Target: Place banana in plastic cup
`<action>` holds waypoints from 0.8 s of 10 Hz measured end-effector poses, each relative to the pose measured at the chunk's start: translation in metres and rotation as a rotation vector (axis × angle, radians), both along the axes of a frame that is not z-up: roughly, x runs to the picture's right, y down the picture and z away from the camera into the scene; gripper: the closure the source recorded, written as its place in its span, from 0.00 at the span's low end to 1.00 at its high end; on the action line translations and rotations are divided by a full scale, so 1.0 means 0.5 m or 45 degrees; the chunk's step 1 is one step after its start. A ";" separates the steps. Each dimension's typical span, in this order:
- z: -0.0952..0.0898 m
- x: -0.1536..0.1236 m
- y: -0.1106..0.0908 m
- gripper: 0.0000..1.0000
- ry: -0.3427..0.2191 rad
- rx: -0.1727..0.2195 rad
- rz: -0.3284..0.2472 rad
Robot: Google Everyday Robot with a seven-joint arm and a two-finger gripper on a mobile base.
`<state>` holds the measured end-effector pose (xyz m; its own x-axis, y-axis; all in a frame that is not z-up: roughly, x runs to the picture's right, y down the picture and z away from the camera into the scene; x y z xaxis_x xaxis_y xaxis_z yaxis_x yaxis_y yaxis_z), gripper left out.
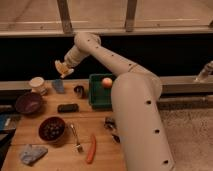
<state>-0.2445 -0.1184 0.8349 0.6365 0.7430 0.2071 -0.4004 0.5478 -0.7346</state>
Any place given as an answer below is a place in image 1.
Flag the blue grey cloth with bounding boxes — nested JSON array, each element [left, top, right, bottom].
[[19, 144, 48, 165]]

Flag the silver fork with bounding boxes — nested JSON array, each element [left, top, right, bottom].
[[70, 123, 83, 153]]

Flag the blue plastic cup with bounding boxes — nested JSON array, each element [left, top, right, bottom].
[[52, 79, 65, 94]]

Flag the green plastic tray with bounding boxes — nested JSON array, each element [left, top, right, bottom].
[[88, 73, 115, 109]]

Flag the yellow banana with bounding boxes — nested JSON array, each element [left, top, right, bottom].
[[55, 60, 69, 78]]

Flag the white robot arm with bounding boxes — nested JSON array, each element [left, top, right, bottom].
[[56, 33, 176, 171]]

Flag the white ceramic mug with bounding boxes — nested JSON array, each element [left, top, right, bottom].
[[29, 77, 47, 95]]

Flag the black rectangular block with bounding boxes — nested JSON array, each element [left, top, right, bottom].
[[57, 103, 79, 113]]

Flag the orange carrot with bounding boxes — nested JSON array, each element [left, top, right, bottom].
[[86, 134, 97, 164]]

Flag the dark red bowl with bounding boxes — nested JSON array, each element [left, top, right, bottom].
[[38, 117, 65, 143]]

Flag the purple bowl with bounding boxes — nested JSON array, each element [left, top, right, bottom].
[[15, 92, 43, 114]]

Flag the small dark round tin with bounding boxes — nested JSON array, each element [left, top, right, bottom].
[[74, 85, 85, 99]]

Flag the orange peach fruit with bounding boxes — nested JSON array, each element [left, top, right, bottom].
[[101, 77, 113, 88]]

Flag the small dark metal clip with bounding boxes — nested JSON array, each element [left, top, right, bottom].
[[104, 117, 116, 130]]

